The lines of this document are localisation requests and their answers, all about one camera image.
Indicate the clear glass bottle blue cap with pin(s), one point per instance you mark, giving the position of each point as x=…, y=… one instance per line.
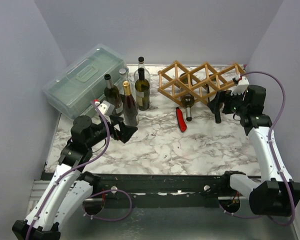
x=124, y=77

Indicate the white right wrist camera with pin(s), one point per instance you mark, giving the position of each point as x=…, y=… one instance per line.
x=240, y=85

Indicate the green bottle front middle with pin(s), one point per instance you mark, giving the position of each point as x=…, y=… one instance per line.
x=187, y=101

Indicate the green bottle white label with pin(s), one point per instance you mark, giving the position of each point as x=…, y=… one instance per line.
x=215, y=107

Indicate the red black corkscrew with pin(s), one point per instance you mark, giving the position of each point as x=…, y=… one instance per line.
x=180, y=120

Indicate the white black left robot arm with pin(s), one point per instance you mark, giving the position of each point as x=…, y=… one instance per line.
x=70, y=184

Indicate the wooden wine rack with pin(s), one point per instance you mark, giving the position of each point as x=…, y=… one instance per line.
x=202, y=82

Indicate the green plastic toolbox clear lid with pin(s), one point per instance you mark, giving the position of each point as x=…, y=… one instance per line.
x=72, y=91

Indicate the dark red wine bottle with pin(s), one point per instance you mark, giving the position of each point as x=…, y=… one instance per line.
x=130, y=108

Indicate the clear flask bottle black cap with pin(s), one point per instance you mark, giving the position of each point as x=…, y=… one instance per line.
x=141, y=64

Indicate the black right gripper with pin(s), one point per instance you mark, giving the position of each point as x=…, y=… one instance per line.
x=225, y=100

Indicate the green bottle Italia label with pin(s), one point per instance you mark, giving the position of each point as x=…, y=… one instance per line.
x=113, y=96

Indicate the green wine bottle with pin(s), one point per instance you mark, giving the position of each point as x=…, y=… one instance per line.
x=142, y=90

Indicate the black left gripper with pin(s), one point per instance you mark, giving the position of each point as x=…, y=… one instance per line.
x=126, y=131

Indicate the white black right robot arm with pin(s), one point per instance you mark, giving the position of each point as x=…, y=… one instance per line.
x=277, y=194

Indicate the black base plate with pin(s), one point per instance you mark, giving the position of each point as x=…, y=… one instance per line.
x=118, y=191

